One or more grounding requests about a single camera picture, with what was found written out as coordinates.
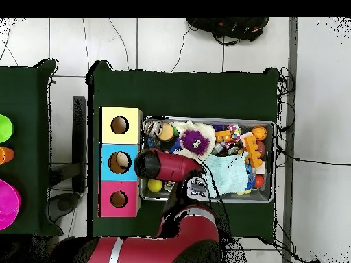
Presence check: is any black backpack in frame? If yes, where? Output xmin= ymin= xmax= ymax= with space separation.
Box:
xmin=186 ymin=17 xmax=269 ymax=45

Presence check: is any wooden box with three holes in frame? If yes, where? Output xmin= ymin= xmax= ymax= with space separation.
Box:
xmin=97 ymin=106 xmax=144 ymax=218

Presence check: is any black upright panel on stand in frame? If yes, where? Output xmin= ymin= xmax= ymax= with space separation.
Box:
xmin=48 ymin=95 xmax=88 ymax=223

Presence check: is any shallow wire mesh bin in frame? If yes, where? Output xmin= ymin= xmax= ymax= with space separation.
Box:
xmin=140 ymin=117 xmax=276 ymax=204

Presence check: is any purple spiky monster toy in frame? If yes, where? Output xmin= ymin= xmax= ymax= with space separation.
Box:
xmin=180 ymin=129 xmax=210 ymax=150

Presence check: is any mint green waffle cloth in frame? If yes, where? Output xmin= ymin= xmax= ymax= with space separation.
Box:
xmin=201 ymin=153 xmax=250 ymax=198

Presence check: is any green plastic cup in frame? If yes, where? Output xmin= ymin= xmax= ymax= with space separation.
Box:
xmin=0 ymin=114 xmax=14 ymax=144

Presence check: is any black cable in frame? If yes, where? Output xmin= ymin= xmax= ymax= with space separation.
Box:
xmin=275 ymin=145 xmax=351 ymax=167

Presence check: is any small orange basketball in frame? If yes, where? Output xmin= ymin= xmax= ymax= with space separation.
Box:
xmin=251 ymin=125 xmax=267 ymax=141

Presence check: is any yellow ball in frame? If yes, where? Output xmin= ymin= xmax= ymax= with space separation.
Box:
xmin=147 ymin=179 xmax=163 ymax=193

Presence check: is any short orange building block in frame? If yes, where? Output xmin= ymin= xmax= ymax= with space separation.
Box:
xmin=214 ymin=130 xmax=232 ymax=144

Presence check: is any magenta plastic bowl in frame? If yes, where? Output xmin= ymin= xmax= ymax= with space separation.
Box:
xmin=0 ymin=179 xmax=21 ymax=231

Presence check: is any dark green table cloth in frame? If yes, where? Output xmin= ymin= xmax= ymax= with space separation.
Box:
xmin=0 ymin=59 xmax=64 ymax=237
xmin=86 ymin=60 xmax=280 ymax=242

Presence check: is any cream knitted cloth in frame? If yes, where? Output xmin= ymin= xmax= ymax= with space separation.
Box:
xmin=171 ymin=120 xmax=216 ymax=161

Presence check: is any long orange building block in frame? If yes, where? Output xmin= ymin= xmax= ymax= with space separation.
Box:
xmin=242 ymin=136 xmax=263 ymax=168

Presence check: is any orange plastic cone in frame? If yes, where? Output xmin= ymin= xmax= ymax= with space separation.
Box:
xmin=0 ymin=146 xmax=15 ymax=166

